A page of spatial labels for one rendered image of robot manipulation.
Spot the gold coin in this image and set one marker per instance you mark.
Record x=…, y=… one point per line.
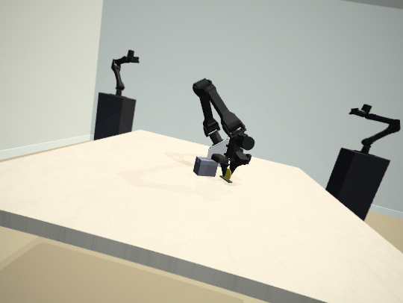
x=228, y=174

